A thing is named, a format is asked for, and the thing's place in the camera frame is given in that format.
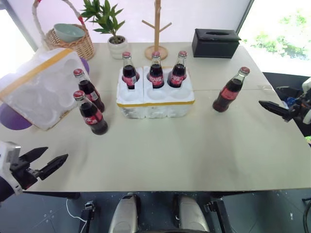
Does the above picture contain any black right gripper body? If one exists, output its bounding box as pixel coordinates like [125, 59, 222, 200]
[285, 96, 308, 122]

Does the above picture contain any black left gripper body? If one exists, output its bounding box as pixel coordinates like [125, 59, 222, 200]
[9, 158, 40, 191]

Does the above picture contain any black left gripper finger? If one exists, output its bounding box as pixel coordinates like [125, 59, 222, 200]
[38, 153, 69, 181]
[18, 146, 49, 167]

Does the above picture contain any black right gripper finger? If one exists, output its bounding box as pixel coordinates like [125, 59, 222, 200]
[258, 100, 291, 121]

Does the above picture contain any glass cola bottle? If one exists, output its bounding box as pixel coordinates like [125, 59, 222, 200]
[212, 67, 251, 113]
[167, 50, 188, 89]
[73, 68, 105, 114]
[146, 51, 165, 89]
[121, 51, 141, 90]
[73, 90, 109, 136]

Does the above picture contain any white foam lid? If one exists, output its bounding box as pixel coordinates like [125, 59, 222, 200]
[0, 48, 86, 132]

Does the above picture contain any black tissue box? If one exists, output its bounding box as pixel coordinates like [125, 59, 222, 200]
[191, 28, 242, 59]

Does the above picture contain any white foam bottle crate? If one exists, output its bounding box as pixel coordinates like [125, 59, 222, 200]
[116, 66, 196, 120]

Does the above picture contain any purple round basin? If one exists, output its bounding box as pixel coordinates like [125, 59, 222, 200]
[0, 57, 91, 131]

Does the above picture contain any silver rounded shell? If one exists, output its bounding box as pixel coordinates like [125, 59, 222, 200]
[108, 193, 142, 233]
[172, 194, 211, 233]

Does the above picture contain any pale green bowl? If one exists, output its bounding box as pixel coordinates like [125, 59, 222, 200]
[53, 23, 86, 43]

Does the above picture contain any white ribbed plant pot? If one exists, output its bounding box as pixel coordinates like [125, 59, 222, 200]
[107, 35, 129, 60]

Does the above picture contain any wooden mug tree stand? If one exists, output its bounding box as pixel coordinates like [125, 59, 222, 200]
[141, 0, 173, 61]

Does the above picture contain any green leafy plant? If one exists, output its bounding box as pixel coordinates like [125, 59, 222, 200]
[80, 0, 126, 45]

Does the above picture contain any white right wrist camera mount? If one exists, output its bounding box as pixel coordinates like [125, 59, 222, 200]
[301, 77, 311, 125]

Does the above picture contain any thin white cable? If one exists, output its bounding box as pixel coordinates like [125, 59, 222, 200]
[66, 198, 88, 233]

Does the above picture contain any black cable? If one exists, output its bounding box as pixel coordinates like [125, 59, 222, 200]
[302, 194, 311, 233]

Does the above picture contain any wicker basket with handle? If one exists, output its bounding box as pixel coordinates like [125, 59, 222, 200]
[31, 0, 96, 61]

